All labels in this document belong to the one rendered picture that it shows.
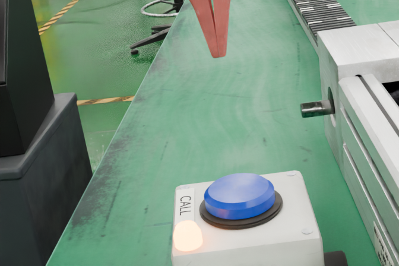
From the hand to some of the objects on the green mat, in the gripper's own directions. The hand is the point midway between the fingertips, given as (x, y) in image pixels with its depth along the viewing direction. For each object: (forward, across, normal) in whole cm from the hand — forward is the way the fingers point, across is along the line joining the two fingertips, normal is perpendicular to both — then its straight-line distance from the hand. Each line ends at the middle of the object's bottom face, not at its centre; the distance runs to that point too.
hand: (217, 38), depth 36 cm
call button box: (+16, -1, 0) cm, 16 cm away
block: (+16, -12, -17) cm, 26 cm away
